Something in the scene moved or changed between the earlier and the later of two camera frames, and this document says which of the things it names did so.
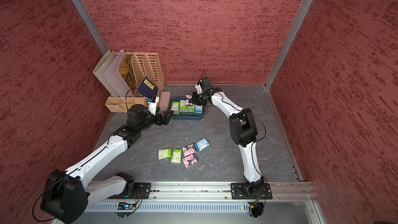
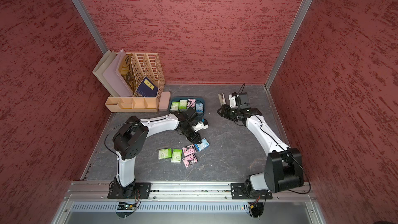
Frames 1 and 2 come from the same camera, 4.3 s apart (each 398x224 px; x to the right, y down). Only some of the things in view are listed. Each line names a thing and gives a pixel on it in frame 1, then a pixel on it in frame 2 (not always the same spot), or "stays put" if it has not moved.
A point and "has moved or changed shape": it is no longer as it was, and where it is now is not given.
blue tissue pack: (201, 144) stays put
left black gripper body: (156, 119) -> (189, 133)
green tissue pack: (183, 108) stays put
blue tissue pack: (198, 109) stays put
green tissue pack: (175, 107) stays put
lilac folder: (112, 78) stays put
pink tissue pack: (188, 97) has moved or changed shape
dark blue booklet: (147, 88) stays put
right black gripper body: (200, 98) -> (230, 113)
